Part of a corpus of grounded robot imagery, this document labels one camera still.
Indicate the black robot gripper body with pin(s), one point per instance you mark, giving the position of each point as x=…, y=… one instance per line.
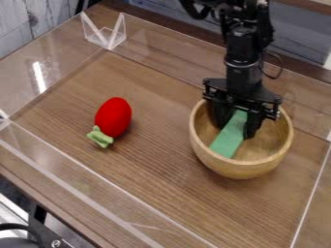
x=253, y=100

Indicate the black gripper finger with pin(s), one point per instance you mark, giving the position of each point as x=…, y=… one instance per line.
x=221, y=111
x=252, y=124

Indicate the green rectangular block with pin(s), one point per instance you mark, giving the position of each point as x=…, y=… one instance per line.
x=229, y=137

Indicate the brown wooden bowl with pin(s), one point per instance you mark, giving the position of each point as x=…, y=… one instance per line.
x=256, y=155

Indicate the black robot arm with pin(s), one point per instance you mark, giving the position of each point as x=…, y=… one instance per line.
x=247, y=34

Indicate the red plush strawberry toy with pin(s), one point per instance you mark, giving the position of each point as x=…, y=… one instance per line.
x=112, y=120

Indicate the clear acrylic tray wall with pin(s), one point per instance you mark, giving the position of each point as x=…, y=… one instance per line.
x=141, y=194

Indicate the clear acrylic corner bracket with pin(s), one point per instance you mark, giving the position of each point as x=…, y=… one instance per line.
x=108, y=38

